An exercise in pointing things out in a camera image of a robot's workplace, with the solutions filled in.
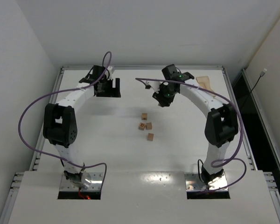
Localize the wooden block with print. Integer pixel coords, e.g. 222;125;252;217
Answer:
141;113;147;120

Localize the wooden block letter D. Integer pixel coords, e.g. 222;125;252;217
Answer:
139;123;146;130

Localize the transparent amber plastic tray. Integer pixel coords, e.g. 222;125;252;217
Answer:
196;76;213;92

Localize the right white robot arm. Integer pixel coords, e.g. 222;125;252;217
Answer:
153;64;238;184

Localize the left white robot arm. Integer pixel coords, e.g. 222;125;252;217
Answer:
43;65;121;189

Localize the plain wooden block upper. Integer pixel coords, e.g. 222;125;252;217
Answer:
146;122;153;130

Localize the plain wooden block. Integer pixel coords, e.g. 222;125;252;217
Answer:
147;133;154;141
146;122;153;130

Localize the plain wooden block lower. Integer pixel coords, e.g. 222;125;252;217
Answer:
147;133;154;141

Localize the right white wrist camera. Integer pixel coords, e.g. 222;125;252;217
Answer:
145;81;161;93

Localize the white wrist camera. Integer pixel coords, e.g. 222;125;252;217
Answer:
145;81;161;93
105;66;115;80

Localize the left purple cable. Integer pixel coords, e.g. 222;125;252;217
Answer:
18;51;113;180

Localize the purple cable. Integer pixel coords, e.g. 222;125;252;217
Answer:
135;77;247;193
18;51;113;180

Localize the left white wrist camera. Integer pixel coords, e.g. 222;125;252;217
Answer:
105;66;115;80

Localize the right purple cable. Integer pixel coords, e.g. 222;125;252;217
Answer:
135;77;247;193

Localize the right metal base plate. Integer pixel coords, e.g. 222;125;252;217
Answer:
184;173;228;193

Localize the metal base plate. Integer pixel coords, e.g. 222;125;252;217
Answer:
184;173;228;193
59;172;103;192

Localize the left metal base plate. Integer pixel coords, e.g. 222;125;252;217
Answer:
59;172;103;192

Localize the black wall cable with plug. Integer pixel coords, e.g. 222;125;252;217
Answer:
241;68;267;103

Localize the aluminium table frame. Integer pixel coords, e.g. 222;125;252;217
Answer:
7;66;280;224

